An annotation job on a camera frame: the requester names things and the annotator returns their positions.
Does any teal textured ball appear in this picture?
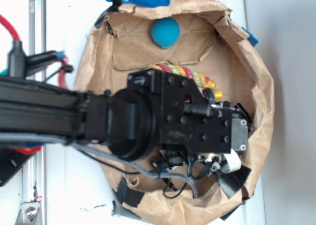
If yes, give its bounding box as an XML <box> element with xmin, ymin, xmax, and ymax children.
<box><xmin>151</xmin><ymin>17</ymin><xmax>180</xmax><ymax>49</ymax></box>

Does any aluminium extrusion rail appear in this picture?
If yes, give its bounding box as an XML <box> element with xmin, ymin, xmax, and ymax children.
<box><xmin>21</xmin><ymin>0</ymin><xmax>47</xmax><ymax>225</ymax></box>

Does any grey braided cable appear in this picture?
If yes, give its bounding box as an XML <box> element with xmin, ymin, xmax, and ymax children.
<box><xmin>0</xmin><ymin>132</ymin><xmax>199</xmax><ymax>199</ymax></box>

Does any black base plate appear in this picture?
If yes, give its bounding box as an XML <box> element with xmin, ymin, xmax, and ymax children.
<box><xmin>0</xmin><ymin>148</ymin><xmax>35</xmax><ymax>187</ymax></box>

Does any metal corner bracket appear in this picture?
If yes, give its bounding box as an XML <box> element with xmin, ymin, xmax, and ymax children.
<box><xmin>15</xmin><ymin>201</ymin><xmax>43</xmax><ymax>225</ymax></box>

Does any blue masking tape strip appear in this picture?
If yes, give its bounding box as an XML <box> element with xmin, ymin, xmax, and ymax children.
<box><xmin>106</xmin><ymin>0</ymin><xmax>170</xmax><ymax>8</ymax></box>

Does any brown paper bag tray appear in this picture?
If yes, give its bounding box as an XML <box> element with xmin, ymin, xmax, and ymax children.
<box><xmin>75</xmin><ymin>0</ymin><xmax>275</xmax><ymax>225</ymax></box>

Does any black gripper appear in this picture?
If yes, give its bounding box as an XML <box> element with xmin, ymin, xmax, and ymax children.
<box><xmin>127</xmin><ymin>69</ymin><xmax>248</xmax><ymax>154</ymax></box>

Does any multicolour twisted rope toy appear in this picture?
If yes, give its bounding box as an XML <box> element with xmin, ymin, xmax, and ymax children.
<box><xmin>148</xmin><ymin>64</ymin><xmax>223</xmax><ymax>100</ymax></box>

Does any red cable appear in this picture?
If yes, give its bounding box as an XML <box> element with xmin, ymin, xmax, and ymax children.
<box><xmin>0</xmin><ymin>14</ymin><xmax>70</xmax><ymax>156</ymax></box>

